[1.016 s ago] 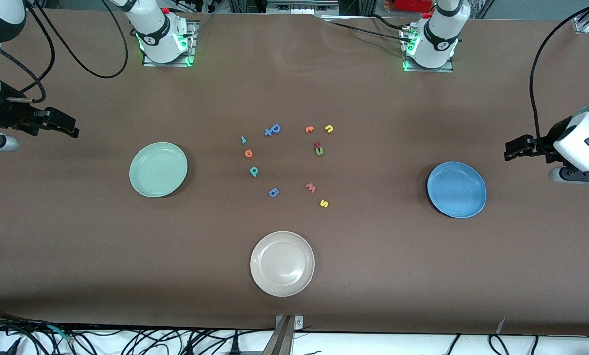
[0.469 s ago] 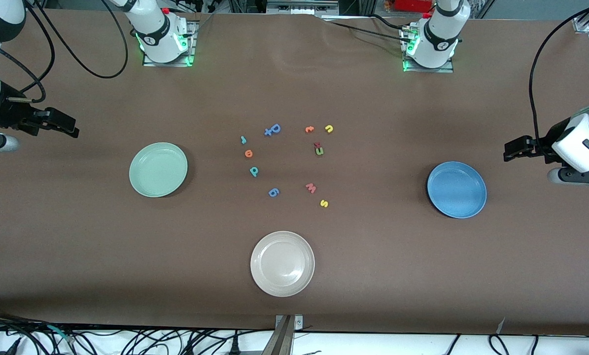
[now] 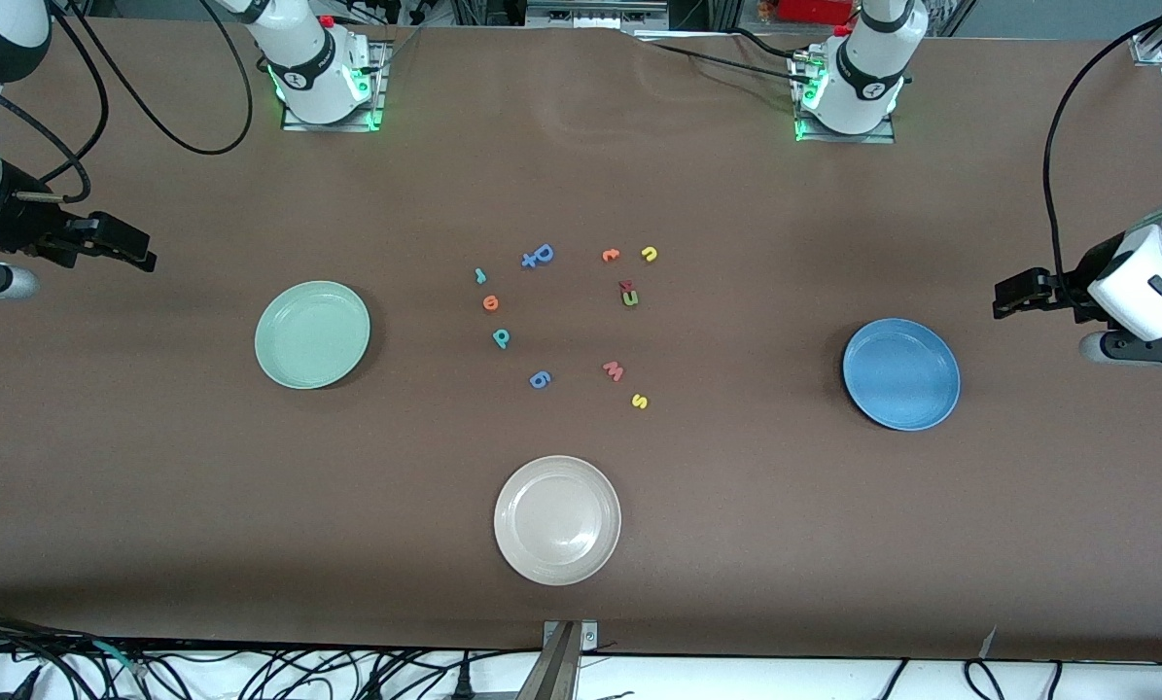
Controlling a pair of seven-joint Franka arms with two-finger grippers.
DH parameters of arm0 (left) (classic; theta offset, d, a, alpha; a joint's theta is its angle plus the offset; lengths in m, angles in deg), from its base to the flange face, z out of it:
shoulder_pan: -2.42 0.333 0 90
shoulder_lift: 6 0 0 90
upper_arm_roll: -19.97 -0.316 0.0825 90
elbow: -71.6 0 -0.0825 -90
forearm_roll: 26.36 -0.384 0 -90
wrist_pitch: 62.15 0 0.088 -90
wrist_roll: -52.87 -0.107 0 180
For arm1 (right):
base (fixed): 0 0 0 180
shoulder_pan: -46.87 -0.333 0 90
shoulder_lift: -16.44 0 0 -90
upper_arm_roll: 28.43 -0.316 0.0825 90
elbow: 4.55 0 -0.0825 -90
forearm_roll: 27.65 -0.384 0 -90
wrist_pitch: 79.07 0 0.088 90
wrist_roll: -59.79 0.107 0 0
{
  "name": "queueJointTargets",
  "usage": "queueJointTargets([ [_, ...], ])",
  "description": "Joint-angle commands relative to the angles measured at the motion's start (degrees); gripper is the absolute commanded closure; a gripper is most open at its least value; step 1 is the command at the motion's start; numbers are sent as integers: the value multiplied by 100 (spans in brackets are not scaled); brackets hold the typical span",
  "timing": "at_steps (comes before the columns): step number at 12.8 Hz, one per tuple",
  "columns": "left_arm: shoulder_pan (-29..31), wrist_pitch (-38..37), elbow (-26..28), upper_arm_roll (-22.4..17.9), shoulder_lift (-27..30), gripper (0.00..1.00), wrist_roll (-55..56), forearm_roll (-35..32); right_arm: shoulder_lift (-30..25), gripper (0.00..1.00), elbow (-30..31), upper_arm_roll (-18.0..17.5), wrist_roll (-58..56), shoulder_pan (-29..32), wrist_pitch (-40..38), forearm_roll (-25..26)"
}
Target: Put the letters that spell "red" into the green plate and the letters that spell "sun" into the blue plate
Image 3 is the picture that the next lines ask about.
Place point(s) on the white tape scrap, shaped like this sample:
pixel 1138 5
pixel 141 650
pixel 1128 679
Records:
pixel 989 642

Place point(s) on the pale green plate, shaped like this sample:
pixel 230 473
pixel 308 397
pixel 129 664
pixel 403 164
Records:
pixel 312 335

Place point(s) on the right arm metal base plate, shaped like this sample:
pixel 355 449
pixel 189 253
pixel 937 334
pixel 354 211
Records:
pixel 378 97

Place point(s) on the metal table edge bracket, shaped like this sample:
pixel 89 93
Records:
pixel 559 671

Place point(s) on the blue foam number 6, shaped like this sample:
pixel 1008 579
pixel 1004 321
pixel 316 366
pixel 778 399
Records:
pixel 532 379

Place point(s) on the silver box behind table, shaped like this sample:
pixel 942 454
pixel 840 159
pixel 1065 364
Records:
pixel 595 12

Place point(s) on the blue plate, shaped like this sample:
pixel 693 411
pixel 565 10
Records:
pixel 901 374

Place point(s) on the red box behind table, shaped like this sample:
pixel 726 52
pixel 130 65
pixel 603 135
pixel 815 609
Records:
pixel 814 10

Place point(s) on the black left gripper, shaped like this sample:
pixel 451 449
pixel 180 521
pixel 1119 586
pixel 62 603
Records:
pixel 1073 290

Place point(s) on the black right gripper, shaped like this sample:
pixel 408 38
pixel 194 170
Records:
pixel 18 230

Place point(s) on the beige plate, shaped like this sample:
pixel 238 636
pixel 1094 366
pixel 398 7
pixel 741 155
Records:
pixel 557 520

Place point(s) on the blue foam letter P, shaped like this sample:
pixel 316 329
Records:
pixel 543 255

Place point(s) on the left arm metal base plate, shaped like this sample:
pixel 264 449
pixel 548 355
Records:
pixel 882 138

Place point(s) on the aluminium frame corner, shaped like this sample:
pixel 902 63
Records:
pixel 1149 51

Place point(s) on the pink foam letter w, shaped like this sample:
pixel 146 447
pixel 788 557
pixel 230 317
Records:
pixel 614 372

